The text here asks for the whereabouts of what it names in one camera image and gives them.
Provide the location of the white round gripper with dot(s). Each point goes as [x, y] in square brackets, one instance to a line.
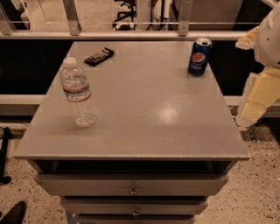
[269, 40]

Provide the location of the blue pepsi can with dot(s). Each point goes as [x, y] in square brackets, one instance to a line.
[201, 49]

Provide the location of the clear plastic water bottle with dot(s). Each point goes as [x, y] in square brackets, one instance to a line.
[75, 84]

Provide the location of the grey drawer cabinet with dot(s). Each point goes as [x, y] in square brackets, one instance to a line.
[153, 118]

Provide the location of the black office chair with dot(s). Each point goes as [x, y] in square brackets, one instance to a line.
[125, 19]

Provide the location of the black snack bar packet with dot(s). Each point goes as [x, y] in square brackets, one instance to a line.
[98, 57]

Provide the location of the metal top drawer knob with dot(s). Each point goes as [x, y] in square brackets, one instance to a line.
[133, 191]

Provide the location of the metal drawer knob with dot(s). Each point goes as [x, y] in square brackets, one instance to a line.
[133, 191]
[135, 212]

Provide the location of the metal middle drawer knob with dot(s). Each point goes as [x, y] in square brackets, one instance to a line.
[135, 212]

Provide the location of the top grey drawer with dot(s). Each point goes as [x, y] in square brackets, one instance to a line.
[120, 185]

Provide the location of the grey drawer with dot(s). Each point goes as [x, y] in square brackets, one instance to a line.
[120, 185]
[146, 206]
[148, 219]

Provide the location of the middle grey drawer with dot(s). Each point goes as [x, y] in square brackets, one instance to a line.
[146, 206]

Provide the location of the bottom grey drawer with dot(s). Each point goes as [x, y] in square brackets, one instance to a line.
[148, 219]

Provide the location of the black stand on floor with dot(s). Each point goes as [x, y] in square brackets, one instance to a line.
[3, 155]

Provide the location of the black shoe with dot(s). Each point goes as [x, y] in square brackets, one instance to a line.
[16, 214]

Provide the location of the metal railing bracket right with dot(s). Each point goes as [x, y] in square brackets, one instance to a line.
[184, 15]

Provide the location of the metal railing bracket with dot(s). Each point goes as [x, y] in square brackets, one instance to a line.
[72, 17]
[184, 15]

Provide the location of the metal railing bracket left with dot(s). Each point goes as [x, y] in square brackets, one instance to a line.
[72, 17]

